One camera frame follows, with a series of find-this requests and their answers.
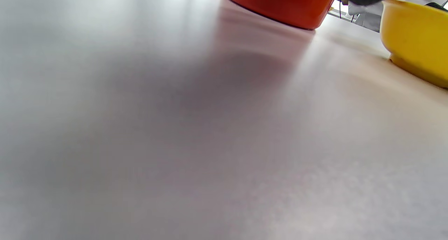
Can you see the orange hot water kettle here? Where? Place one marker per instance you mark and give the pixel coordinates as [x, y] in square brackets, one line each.
[287, 5]

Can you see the yellow plastic bowl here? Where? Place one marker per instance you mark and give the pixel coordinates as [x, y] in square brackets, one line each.
[413, 40]

